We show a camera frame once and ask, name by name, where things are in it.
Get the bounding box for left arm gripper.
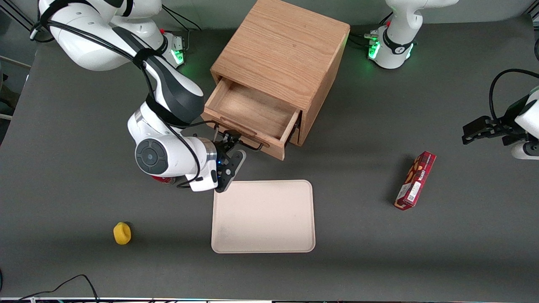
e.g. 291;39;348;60
462;117;528;146

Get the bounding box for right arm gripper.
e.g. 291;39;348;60
189;130;247;193

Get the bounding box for black drawer handle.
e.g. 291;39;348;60
213;122;270;151

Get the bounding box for wooden drawer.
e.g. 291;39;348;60
201;78;302;161

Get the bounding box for wooden drawer cabinet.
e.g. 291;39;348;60
209;0;351;146

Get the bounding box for beige plastic tray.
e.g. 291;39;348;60
211;180;316;254

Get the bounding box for red snack box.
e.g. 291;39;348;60
394;151;437;211

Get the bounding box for yellow sponge toy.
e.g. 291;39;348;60
113;222;132;245

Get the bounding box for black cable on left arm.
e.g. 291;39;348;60
488;69;539;122

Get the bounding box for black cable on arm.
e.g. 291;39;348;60
29;19;219;189
488;69;539;122

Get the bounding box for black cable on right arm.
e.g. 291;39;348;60
29;19;219;189

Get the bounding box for black cables at arm base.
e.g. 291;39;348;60
349;12;394;48
161;4;191;32

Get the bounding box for black cable on table edge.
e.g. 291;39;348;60
17;274;99;303

